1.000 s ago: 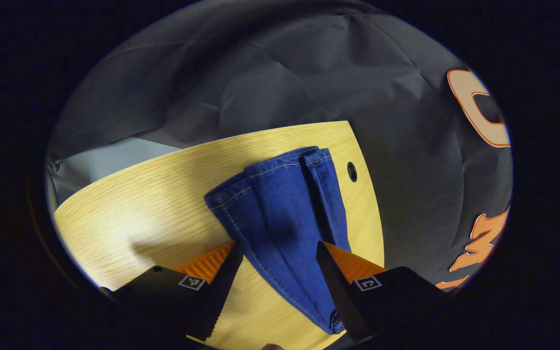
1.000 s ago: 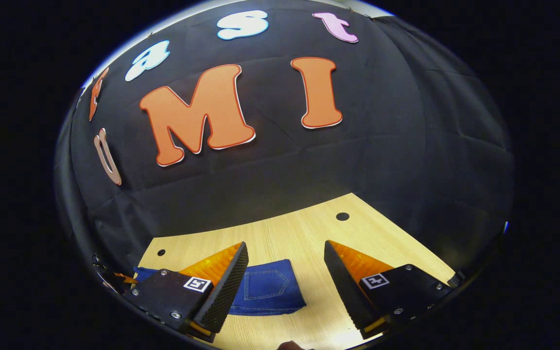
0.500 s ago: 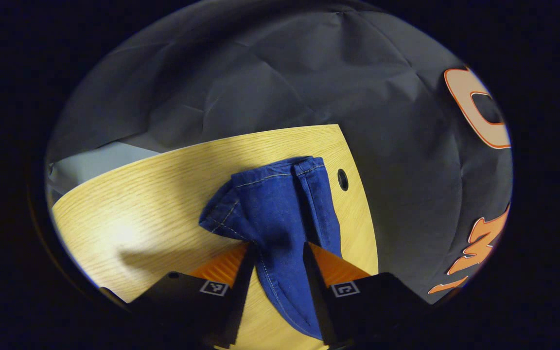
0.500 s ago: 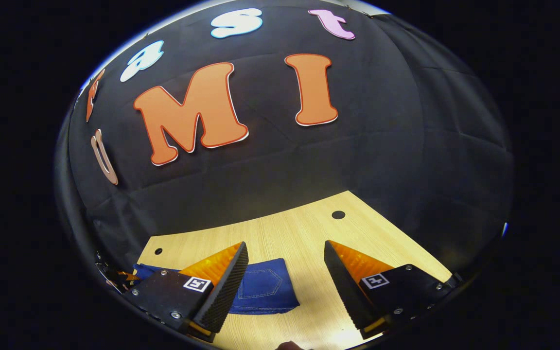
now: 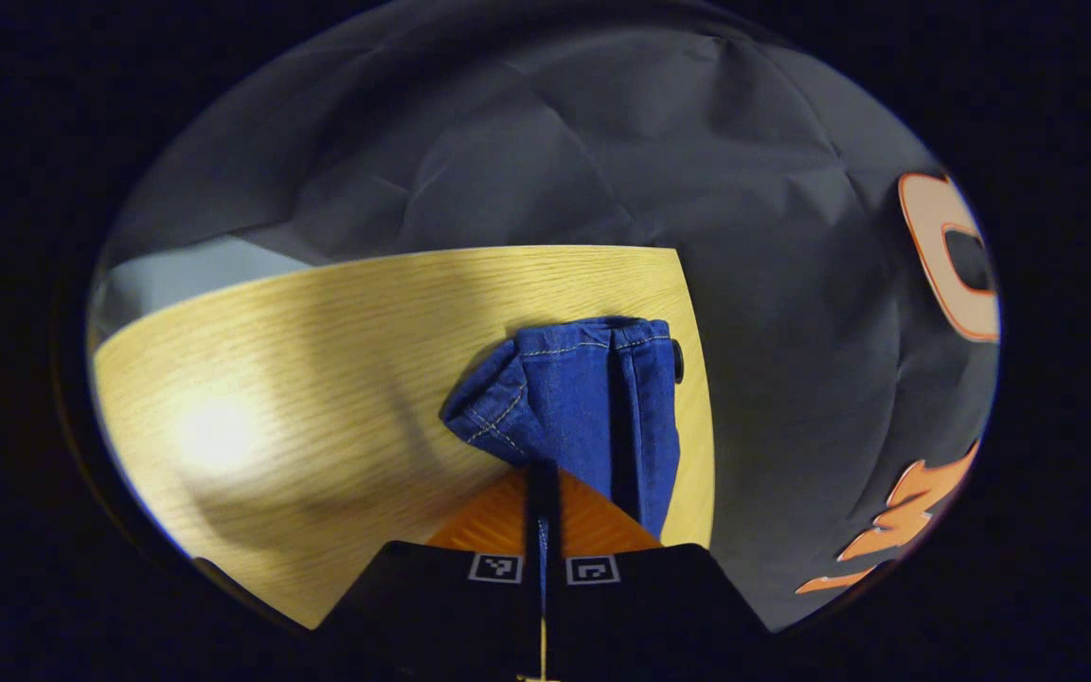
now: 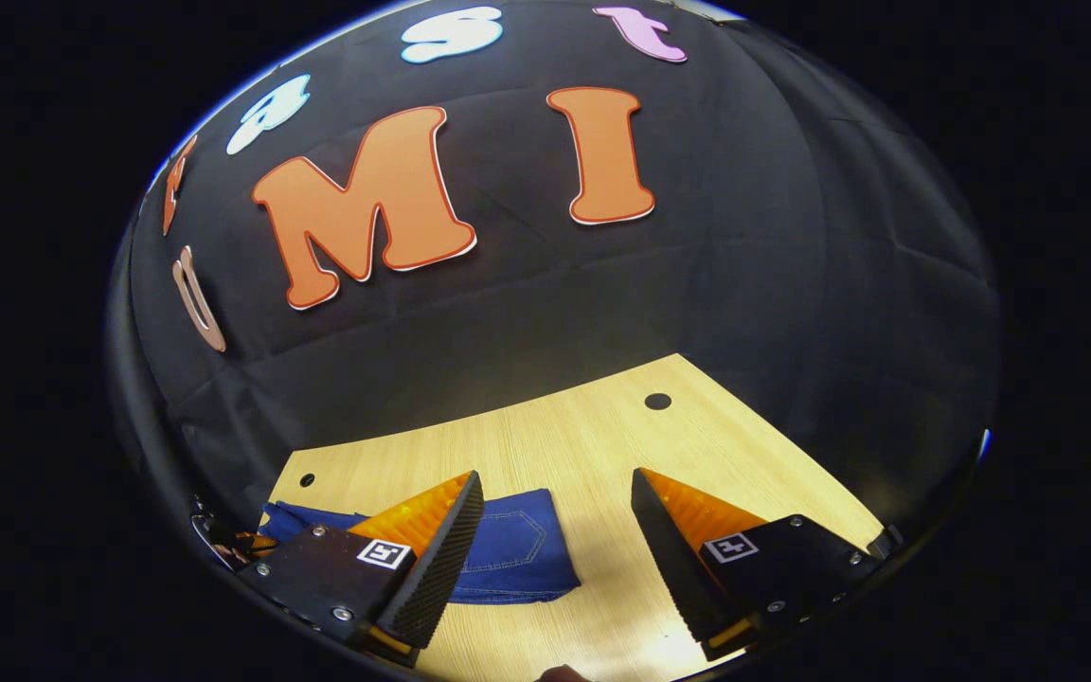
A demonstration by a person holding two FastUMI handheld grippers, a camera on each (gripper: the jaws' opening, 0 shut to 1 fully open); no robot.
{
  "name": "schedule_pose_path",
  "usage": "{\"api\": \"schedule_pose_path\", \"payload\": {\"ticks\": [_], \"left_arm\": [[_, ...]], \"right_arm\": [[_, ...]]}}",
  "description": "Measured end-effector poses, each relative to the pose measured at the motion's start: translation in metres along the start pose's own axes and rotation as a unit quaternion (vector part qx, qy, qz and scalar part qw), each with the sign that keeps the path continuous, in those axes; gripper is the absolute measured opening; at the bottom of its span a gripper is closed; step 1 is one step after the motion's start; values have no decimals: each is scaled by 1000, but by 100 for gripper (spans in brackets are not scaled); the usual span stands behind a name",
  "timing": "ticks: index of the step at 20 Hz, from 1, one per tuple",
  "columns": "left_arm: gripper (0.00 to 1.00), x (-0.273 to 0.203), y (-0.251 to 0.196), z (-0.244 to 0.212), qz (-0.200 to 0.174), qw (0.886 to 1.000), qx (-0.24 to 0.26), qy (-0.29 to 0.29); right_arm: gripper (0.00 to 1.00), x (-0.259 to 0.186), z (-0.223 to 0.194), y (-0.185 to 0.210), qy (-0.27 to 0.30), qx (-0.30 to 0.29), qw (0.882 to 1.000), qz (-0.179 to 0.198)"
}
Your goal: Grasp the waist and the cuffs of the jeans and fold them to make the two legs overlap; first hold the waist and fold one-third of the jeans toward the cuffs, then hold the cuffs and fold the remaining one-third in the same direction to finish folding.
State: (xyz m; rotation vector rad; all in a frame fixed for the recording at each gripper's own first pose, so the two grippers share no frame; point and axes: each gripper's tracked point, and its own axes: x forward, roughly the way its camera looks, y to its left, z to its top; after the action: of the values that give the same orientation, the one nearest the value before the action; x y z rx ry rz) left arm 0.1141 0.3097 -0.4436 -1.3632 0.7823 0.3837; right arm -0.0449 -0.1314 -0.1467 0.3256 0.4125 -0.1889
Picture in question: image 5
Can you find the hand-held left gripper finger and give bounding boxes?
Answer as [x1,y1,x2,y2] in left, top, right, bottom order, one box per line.
[316,464,545,679]
[545,464,772,679]

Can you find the blue denim jeans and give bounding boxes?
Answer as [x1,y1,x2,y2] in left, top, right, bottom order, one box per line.
[439,317,683,543]

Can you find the black backdrop cloth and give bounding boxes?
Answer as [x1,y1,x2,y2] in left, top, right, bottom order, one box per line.
[100,0,1001,634]

